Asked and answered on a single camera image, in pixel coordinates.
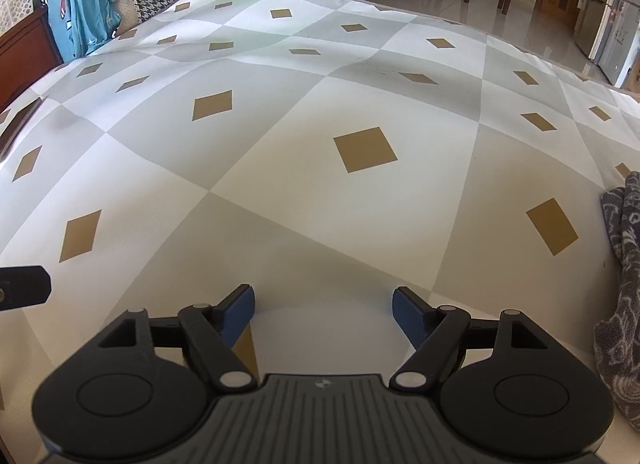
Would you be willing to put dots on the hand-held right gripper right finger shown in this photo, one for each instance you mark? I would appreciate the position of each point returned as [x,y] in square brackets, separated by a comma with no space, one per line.
[410,314]

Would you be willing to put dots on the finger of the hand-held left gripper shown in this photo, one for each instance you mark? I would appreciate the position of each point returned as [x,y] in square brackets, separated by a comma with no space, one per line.
[25,286]

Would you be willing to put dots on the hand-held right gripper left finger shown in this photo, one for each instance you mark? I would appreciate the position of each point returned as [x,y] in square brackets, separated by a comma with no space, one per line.
[237,311]

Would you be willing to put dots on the grey doodle print fleece jacket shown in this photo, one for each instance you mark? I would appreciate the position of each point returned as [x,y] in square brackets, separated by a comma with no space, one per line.
[622,294]

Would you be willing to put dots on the dark wooden cabinet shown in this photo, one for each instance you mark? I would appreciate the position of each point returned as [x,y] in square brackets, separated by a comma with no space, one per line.
[25,54]

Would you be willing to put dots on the blue cartoon print garment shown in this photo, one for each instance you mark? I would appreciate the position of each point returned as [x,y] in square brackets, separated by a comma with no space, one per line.
[80,9]

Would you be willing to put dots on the cardboard box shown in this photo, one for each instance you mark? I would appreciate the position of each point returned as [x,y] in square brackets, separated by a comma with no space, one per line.
[634,74]

